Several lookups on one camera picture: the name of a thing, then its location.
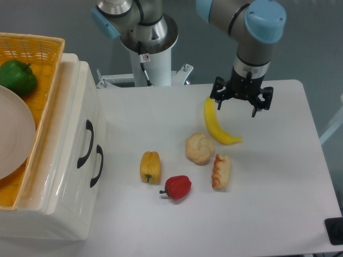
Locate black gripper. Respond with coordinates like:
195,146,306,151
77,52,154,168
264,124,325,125
210,68,274,117

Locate black top drawer handle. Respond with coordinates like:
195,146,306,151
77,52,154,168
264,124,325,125
77,119,94,169

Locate black drawer handle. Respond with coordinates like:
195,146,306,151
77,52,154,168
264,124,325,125
90,145,104,188
77,119,94,169

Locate white drawer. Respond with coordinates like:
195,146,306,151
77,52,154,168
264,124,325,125
48,107,108,240
43,61,106,215

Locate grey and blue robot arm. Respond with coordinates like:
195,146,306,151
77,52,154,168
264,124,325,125
91,1,286,112

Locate white plastic drawer cabinet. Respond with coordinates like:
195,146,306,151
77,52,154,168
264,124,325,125
1,54,107,240

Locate yellow banana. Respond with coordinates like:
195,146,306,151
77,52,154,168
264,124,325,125
204,97,242,145

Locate round bread roll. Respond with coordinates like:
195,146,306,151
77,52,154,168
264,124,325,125
185,132,214,165

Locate red bell pepper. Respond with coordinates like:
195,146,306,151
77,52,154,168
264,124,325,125
159,175,192,200

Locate yellow bell pepper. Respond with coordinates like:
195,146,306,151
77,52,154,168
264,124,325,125
139,152,161,184

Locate black device at table edge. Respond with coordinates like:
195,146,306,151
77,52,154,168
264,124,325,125
324,217,343,245

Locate yellow woven basket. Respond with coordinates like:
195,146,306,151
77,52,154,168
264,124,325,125
1,32,65,211

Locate green bell pepper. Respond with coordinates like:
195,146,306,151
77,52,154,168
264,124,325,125
1,59,38,96

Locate pink round plate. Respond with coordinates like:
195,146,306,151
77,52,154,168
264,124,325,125
1,86,35,179

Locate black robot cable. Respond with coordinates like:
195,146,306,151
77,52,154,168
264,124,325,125
137,41,154,87

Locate white frame leg right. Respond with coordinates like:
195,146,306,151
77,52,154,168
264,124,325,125
319,106,342,145

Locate black bottom drawer handle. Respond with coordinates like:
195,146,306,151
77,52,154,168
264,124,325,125
90,145,104,188

